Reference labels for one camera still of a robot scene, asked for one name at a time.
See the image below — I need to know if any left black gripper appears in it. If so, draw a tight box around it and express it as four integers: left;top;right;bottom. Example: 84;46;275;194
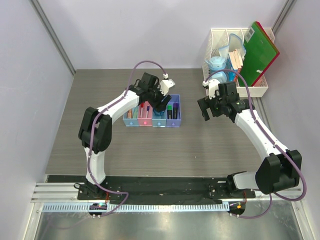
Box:
147;83;171;113

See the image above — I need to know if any green cap black highlighter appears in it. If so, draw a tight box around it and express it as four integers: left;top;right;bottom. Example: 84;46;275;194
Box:
167;104;173;120

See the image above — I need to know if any purple cap black highlighter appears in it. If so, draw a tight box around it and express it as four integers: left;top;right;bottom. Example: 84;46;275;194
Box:
172;102;179;120

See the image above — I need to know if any blue cap whiteboard marker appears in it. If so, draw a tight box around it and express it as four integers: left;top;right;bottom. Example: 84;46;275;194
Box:
145;105;150;119

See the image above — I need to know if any purple drawer box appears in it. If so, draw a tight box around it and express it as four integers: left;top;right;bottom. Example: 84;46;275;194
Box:
166;94;182;128

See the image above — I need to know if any pink drawer box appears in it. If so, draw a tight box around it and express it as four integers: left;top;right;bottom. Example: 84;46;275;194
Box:
137;101;153;127

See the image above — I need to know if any red cap whiteboard marker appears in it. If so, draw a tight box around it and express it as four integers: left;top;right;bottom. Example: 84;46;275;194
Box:
139;103;144;119

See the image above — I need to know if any light green mini highlighter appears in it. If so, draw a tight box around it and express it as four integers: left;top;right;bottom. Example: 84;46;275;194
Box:
132;107;139;119

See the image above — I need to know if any orange mini highlighter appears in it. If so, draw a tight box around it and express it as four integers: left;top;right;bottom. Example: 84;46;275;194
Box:
127;109;133;119

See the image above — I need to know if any blue white tape roll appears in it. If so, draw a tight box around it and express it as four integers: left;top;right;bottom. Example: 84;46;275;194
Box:
153;100;166;117

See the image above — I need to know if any light blue drawer box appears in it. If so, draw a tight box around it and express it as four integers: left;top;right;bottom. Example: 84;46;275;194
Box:
123;106;139;127

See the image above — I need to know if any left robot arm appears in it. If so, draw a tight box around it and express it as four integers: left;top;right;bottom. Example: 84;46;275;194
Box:
78;72;175;200

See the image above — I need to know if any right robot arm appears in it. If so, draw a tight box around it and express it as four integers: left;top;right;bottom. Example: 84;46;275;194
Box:
197;79;302;198

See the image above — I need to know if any lower blue tape dispenser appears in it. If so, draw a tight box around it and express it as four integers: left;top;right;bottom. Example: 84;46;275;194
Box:
210;71;228;83

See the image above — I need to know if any blue red card box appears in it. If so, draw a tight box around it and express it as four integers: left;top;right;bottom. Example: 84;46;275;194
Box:
225;58;242;82

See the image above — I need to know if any wooden sticks bundle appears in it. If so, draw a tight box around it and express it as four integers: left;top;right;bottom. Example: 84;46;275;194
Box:
228;49;243;71

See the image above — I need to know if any white plastic organizer basket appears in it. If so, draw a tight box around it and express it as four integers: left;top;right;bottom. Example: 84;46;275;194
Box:
202;28;269;98

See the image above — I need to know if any clear blue zip bag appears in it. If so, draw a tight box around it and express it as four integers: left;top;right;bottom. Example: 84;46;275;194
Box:
218;33;247;60

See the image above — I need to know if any green plastic folder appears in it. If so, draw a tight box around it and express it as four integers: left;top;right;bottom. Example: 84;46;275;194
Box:
240;21;280;87

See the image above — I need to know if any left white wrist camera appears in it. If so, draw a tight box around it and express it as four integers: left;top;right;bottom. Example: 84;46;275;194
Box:
159;79;176;96

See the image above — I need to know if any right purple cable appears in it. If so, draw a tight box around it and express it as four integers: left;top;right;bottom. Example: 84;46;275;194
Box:
202;69;308;220

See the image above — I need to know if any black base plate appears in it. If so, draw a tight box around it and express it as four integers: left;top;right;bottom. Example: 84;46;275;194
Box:
73;176;256;205

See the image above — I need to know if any right corner aluminium post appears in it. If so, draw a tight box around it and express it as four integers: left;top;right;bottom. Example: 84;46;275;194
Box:
271;0;297;35

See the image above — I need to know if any corner aluminium post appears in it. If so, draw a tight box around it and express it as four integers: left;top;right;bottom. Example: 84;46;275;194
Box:
271;0;297;35
29;0;76;76

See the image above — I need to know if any slotted cable duct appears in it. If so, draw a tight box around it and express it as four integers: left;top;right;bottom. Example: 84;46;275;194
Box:
42;202;230;213

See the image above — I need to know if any left corner aluminium post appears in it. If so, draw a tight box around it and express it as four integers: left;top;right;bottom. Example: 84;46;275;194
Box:
29;0;76;76

